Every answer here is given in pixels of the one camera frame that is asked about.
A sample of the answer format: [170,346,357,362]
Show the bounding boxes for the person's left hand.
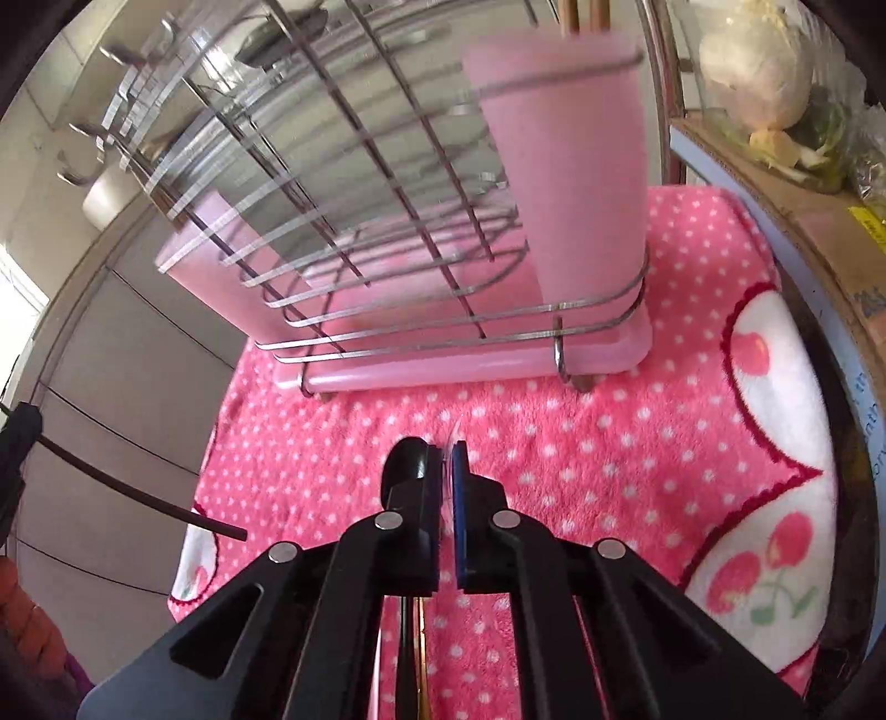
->
[0,557,77,693]

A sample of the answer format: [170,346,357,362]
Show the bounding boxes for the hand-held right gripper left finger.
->
[78,477,444,720]

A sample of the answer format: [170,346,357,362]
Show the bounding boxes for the green leafy vegetable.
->
[796,83,849,188]

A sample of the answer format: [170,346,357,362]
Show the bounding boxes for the ginger root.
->
[748,128,800,167]

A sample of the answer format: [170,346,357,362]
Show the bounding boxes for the pink wire utensil rack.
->
[55,0,655,403]

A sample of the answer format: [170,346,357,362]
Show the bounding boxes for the black plastic spoon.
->
[383,436,442,720]

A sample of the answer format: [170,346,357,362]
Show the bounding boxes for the napa cabbage in container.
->
[682,0,859,195]

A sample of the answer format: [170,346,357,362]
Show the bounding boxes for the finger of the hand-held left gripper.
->
[0,402,44,555]

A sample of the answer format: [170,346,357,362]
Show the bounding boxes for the grey kitchen counter cabinets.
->
[0,90,278,686]

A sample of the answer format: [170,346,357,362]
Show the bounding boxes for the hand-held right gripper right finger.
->
[449,443,807,720]

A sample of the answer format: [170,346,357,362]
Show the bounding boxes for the slim gold black utensil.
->
[414,596,426,720]

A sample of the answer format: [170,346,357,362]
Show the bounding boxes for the window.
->
[0,245,53,416]

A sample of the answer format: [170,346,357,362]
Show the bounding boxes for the pink polka dot towel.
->
[166,186,838,720]

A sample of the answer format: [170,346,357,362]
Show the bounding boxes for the metal storage shelf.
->
[637,0,886,720]

